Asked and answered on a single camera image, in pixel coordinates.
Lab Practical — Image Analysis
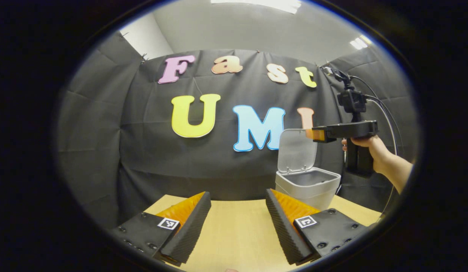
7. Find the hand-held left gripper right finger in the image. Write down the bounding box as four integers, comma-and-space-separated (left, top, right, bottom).
266, 188, 370, 266

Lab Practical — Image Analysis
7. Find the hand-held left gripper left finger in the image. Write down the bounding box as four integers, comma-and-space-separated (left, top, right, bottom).
110, 191, 212, 267

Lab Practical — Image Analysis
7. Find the grey desktop garbage bin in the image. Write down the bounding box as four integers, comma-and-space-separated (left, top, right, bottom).
275, 128, 342, 211

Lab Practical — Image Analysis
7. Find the wooden desktop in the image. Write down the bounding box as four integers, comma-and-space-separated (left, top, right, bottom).
143, 195, 382, 272

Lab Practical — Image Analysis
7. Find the small ceiling light panel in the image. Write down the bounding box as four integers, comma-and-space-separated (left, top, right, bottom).
349, 35, 372, 50

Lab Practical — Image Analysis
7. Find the black backdrop cloth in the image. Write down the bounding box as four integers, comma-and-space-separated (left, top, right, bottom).
56, 32, 419, 231

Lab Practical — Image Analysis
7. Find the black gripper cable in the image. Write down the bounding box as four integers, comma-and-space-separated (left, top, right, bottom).
349, 75, 405, 157

